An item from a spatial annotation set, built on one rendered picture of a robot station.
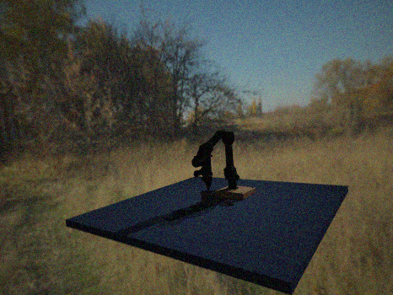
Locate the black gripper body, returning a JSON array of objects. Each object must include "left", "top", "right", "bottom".
[{"left": 202, "top": 165, "right": 213, "bottom": 181}]

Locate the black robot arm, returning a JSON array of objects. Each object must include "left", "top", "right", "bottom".
[{"left": 191, "top": 131, "right": 240, "bottom": 190}]

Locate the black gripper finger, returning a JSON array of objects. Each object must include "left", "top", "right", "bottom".
[{"left": 204, "top": 181, "right": 212, "bottom": 190}]

